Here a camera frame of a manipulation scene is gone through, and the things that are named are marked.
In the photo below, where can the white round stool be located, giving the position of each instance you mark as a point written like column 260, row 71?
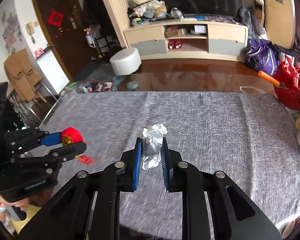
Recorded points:
column 126, row 61

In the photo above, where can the grey woven tablecloth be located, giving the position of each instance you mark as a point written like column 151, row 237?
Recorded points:
column 249, row 137

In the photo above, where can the orange handled tool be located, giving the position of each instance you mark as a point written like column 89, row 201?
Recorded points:
column 269, row 79

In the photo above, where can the person's left hand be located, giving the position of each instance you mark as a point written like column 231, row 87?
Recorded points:
column 38, row 199

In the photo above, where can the dark brown door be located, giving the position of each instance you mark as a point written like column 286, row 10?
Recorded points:
column 62, row 24

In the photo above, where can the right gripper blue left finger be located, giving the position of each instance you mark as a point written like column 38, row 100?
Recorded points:
column 137, row 156

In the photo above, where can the brown coat on chair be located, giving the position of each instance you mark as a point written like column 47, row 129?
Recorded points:
column 22, row 74

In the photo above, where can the red plush lantern ornament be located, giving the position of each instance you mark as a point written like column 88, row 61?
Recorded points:
column 70, row 136

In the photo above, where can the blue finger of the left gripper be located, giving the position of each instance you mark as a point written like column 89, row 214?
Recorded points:
column 51, row 139

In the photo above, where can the purple bag on floor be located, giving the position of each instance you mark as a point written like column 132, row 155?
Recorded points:
column 261, row 56

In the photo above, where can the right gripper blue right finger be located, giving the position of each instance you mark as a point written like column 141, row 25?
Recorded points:
column 167, row 166

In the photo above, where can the large cardboard box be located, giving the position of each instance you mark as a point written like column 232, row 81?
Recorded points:
column 280, row 22

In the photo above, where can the beige TV cabinet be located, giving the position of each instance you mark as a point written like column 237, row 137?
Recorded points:
column 176, row 39

